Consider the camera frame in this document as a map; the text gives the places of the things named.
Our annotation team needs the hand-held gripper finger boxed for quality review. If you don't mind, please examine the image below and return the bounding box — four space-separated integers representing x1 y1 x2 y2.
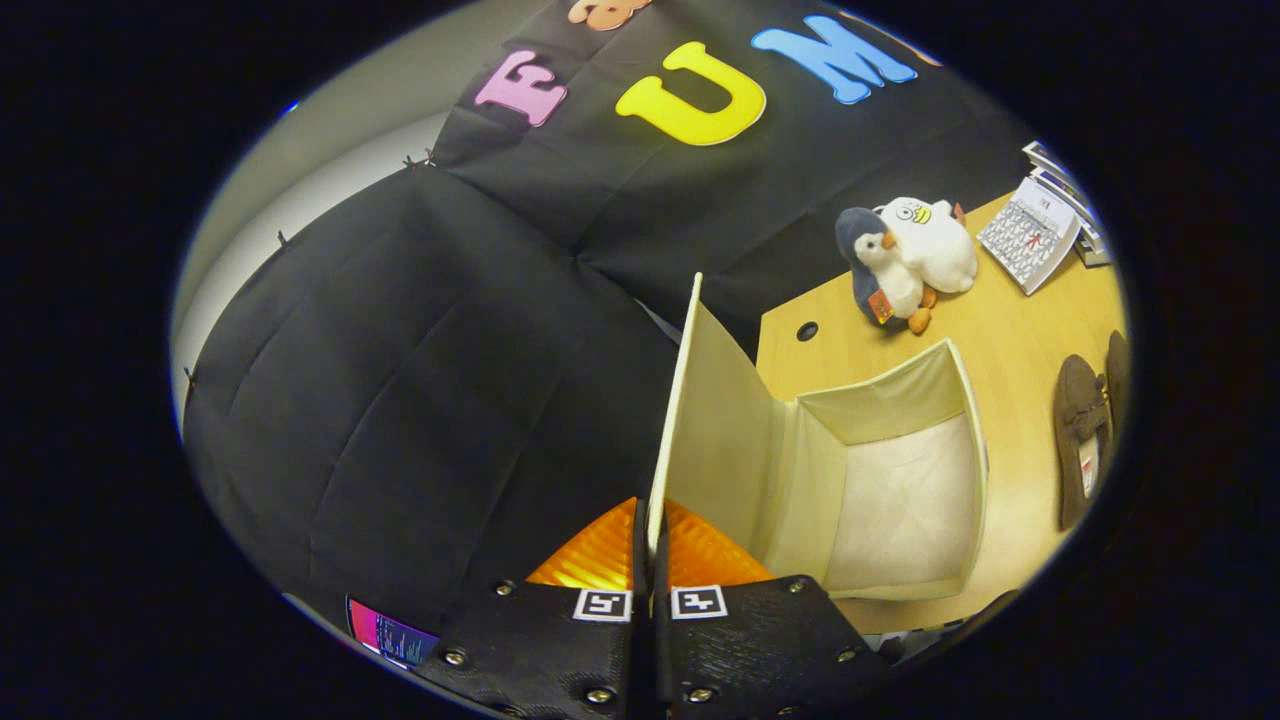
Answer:
415 497 653 720
655 498 891 720

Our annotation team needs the beige fabric storage box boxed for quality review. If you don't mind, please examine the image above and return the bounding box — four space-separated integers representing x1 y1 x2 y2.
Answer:
645 272 991 603

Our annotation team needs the brown fuzzy slipper shoe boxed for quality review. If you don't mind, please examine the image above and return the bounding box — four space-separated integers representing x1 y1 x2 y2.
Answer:
1052 354 1114 531
1105 330 1131 421

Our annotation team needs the colourful monitor screen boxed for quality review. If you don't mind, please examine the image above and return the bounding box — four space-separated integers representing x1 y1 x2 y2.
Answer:
346 597 439 669

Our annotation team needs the black backdrop cloth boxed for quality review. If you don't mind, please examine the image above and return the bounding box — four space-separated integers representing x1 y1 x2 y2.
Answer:
180 0 1051 641

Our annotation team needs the grey white penguin plush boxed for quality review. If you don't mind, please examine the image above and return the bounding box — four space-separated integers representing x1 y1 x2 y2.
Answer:
835 207 936 336

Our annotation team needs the white duck plush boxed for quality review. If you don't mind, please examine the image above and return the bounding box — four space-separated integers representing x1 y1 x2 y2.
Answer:
875 196 979 295

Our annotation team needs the white patterned cover book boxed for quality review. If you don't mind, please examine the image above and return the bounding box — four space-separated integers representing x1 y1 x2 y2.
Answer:
976 175 1082 297

